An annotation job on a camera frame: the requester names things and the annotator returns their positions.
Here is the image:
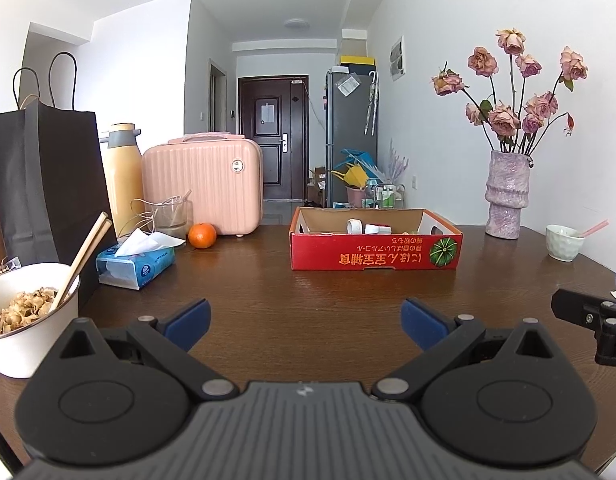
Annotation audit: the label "white folded umbrella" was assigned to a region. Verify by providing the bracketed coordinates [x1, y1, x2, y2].
[364, 71, 380, 136]

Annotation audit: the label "beige carton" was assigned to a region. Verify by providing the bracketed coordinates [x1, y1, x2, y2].
[342, 29, 371, 57]

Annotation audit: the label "orange fruit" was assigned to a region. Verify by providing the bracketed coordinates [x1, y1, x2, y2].
[188, 222, 218, 249]

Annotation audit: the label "blue tissue pack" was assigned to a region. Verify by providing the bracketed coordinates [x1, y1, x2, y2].
[95, 230, 177, 291]

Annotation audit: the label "yellow plastic dustpan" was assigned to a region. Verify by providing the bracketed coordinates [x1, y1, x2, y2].
[330, 166, 369, 188]

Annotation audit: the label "dried pink rose bouquet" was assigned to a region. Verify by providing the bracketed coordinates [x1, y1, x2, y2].
[430, 27, 589, 157]

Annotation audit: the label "purple feather decoration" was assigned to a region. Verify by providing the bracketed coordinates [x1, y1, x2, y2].
[380, 140, 411, 183]

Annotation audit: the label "black paper bag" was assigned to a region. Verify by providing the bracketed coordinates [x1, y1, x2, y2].
[0, 52, 119, 311]

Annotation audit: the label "pink plastic spoon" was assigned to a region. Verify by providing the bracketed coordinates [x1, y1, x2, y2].
[577, 219, 610, 238]

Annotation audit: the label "white enamel bowl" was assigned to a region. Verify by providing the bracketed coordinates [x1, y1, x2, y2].
[0, 262, 81, 378]

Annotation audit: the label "wire storage cart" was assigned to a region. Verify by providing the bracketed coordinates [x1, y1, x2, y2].
[365, 178, 406, 210]

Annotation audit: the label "light blue plastic frame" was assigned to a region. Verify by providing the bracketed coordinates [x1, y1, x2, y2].
[340, 148, 378, 171]

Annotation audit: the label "pink hard-shell suitcase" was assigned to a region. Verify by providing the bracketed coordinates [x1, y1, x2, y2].
[141, 132, 265, 237]

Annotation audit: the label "stacked brown cardboard boxes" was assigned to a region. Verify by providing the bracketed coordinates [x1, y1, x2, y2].
[308, 166, 329, 201]

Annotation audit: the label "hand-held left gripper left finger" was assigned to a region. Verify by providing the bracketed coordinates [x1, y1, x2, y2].
[55, 298, 239, 405]

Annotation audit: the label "red and orange cardboard box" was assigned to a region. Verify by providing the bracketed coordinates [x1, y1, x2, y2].
[289, 206, 464, 272]

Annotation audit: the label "wooden chopstick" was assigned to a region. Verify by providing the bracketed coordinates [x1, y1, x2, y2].
[52, 211, 109, 309]
[55, 217, 113, 311]

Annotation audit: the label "dark brown entrance door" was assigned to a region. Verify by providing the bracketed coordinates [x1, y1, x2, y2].
[237, 75, 309, 201]

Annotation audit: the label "purple glitter vase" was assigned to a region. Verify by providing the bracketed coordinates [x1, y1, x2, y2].
[484, 150, 532, 240]

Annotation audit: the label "grey interior door frame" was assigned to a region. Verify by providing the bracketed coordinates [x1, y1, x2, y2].
[209, 58, 229, 133]

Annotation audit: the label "white electrical panel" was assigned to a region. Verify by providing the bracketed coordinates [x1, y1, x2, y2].
[389, 36, 405, 81]

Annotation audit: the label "clear glass cup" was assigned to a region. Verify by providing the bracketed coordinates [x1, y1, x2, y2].
[150, 197, 195, 241]

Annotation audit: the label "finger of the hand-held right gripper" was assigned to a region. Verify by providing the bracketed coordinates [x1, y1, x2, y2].
[552, 288, 616, 331]

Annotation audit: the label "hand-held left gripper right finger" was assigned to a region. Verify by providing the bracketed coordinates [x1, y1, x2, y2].
[374, 298, 564, 401]

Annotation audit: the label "grey refrigerator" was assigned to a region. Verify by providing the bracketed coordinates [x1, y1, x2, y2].
[325, 67, 380, 208]

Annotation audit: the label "yellow thermos jug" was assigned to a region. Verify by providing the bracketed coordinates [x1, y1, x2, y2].
[102, 122, 146, 238]

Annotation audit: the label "dried snack pieces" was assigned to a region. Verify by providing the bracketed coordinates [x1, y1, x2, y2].
[0, 287, 61, 337]

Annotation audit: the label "pale green ceramic cup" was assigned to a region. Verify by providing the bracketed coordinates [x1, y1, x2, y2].
[545, 224, 586, 262]

